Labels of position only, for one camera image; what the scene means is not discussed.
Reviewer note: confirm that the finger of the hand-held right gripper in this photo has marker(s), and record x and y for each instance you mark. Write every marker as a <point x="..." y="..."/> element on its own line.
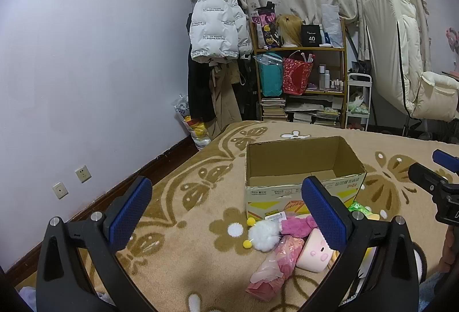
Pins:
<point x="425" y="175"/>
<point x="446" y="158"/>

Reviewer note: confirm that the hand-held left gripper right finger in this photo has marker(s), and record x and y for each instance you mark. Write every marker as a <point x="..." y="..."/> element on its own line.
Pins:
<point x="324" y="215"/>

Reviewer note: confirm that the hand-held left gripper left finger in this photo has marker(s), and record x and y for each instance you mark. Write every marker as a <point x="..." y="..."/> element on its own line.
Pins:
<point x="131" y="215"/>

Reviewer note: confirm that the cream plush with pink face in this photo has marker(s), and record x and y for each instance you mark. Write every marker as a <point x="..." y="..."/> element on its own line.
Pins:
<point x="315" y="254"/>

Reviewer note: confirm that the white fluffy toy yellow pompoms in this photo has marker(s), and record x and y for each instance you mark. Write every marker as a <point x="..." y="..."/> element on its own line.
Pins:
<point x="264" y="236"/>

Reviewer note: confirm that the pink item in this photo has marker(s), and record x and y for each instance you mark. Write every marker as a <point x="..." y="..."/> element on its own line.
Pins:
<point x="279" y="261"/>

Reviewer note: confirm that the cardboard box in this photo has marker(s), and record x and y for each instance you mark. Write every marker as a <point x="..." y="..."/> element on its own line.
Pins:
<point x="287" y="161"/>

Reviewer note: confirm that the person's right hand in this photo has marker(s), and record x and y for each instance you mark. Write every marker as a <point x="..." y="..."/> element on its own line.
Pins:
<point x="450" y="251"/>

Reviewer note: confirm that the pink and white plush toy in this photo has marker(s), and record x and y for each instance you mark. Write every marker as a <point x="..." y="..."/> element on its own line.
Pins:
<point x="297" y="226"/>

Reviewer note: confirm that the green tissue packet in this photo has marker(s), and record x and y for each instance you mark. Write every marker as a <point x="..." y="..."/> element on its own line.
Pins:
<point x="358" y="208"/>

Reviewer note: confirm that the white labelled packet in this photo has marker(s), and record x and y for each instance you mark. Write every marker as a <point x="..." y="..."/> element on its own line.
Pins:
<point x="275" y="216"/>

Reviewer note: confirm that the white trolley cart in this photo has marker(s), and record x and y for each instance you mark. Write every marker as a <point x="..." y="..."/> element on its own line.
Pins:
<point x="358" y="100"/>

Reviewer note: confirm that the pile of books and papers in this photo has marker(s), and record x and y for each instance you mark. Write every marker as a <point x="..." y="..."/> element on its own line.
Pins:
<point x="312" y="115"/>

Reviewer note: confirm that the clear plastic bag yellow contents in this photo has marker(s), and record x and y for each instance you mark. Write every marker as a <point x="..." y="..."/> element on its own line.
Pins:
<point x="193" y="129"/>

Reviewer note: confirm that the stack of books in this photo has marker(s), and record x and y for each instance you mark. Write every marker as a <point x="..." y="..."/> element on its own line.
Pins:
<point x="272" y="109"/>

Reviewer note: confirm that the pink fan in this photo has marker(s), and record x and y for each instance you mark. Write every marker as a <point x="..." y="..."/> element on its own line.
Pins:
<point x="452" y="36"/>

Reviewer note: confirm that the cream padded chair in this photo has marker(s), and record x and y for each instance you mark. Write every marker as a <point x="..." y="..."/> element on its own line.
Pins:
<point x="394" y="46"/>

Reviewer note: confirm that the dark framed picture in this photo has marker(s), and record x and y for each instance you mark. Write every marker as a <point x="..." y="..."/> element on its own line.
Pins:
<point x="359" y="67"/>

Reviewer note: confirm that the row of small cosmetic bottles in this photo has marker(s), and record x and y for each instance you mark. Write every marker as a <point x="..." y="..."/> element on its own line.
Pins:
<point x="337" y="84"/>

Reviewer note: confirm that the light grey cloth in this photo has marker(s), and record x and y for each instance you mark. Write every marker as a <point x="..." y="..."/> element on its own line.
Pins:
<point x="27" y="294"/>

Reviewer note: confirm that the white bottle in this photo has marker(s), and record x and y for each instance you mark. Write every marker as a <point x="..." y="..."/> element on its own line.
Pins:
<point x="327" y="79"/>
<point x="322" y="77"/>

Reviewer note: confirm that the red patterned bag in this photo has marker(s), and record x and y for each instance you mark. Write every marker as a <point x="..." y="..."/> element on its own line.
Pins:
<point x="296" y="77"/>

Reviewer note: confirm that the black long coat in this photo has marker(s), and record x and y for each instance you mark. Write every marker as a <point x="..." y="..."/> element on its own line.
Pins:
<point x="199" y="89"/>

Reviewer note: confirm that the black jacket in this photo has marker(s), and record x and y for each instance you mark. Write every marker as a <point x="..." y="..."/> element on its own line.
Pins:
<point x="247" y="89"/>

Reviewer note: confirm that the teal bag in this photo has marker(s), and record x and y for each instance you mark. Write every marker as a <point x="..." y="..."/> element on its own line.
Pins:
<point x="269" y="77"/>

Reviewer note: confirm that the khaki trousers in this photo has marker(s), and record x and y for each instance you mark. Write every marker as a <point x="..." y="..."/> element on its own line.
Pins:
<point x="224" y="97"/>

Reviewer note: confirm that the wooden shelf unit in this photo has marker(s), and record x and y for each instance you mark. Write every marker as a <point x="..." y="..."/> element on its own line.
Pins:
<point x="301" y="51"/>

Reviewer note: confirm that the white plastic bag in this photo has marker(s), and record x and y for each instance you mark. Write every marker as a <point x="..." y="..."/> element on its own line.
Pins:
<point x="331" y="25"/>

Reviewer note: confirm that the black box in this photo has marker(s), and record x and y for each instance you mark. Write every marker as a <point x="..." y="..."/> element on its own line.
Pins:
<point x="311" y="36"/>

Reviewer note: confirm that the blonde wig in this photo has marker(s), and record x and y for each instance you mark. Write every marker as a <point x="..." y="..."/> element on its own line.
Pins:
<point x="288" y="28"/>

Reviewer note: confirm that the purple printed bag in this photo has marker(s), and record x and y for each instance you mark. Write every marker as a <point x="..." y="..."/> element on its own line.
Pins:
<point x="265" y="28"/>

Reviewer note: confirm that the white puffer jacket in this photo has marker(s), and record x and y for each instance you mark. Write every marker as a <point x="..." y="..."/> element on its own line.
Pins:
<point x="215" y="18"/>

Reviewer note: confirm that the white wall socket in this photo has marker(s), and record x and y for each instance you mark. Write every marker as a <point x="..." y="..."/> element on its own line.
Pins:
<point x="60" y="190"/>
<point x="83" y="174"/>

